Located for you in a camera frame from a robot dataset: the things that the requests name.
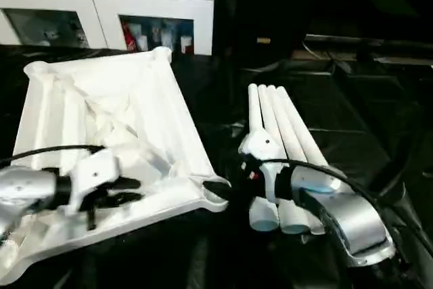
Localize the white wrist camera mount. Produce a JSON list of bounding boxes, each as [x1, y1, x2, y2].
[[237, 129, 289, 209], [65, 148, 120, 216]]

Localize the white plastic table leg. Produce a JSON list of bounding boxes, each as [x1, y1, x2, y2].
[[275, 85, 334, 175], [266, 85, 326, 236], [256, 84, 309, 235], [247, 83, 281, 233]]

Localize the black television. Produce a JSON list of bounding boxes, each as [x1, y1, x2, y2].
[[304, 0, 433, 45]]

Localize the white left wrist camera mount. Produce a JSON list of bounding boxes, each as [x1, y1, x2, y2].
[[65, 148, 120, 216]]

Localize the white flat board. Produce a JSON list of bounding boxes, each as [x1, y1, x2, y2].
[[371, 55, 433, 66]]

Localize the black case with label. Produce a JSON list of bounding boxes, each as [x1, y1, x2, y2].
[[212, 0, 307, 66]]

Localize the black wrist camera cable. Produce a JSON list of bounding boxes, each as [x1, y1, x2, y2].
[[255, 157, 407, 263], [0, 144, 106, 168]]

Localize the black plastic mat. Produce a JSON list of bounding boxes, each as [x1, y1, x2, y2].
[[0, 43, 433, 289]]

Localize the black left wrist camera cable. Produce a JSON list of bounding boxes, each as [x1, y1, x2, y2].
[[0, 144, 106, 168]]

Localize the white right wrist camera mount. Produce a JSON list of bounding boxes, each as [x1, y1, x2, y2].
[[237, 129, 289, 209]]

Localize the white plastic table top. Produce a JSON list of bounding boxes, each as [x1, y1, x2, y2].
[[0, 46, 231, 285]]

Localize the white glass-door cabinet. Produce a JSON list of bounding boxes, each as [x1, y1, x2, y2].
[[0, 0, 217, 57]]

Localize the red white bottle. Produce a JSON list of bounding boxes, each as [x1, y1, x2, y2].
[[122, 21, 138, 51]]

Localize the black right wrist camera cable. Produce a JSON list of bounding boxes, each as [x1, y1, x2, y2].
[[255, 157, 407, 263]]

